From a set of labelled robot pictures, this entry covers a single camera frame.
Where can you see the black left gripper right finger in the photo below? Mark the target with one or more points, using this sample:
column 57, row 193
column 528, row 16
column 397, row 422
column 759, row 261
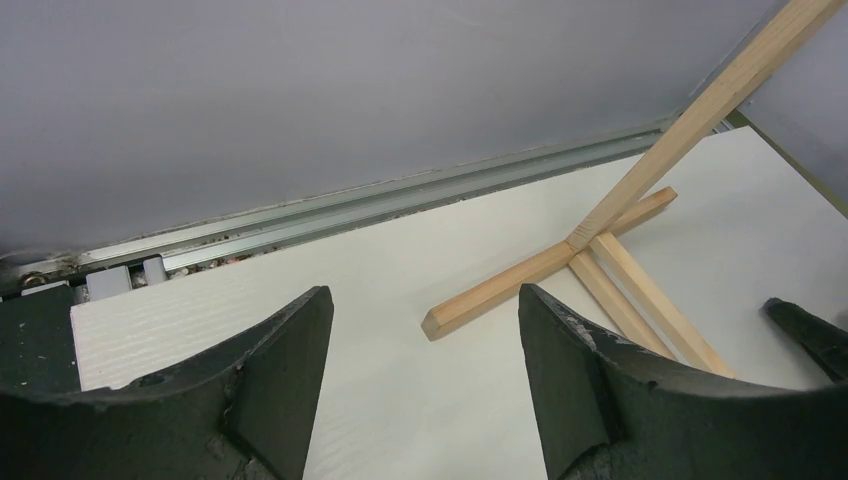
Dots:
column 608, row 408

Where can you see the wooden clothes rack frame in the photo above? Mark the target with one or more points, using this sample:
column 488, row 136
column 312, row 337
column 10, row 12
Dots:
column 622, row 288

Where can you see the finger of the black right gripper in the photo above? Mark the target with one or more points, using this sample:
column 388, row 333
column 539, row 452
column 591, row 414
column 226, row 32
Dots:
column 824, row 343

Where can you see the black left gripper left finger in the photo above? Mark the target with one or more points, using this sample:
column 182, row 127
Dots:
column 242, row 409

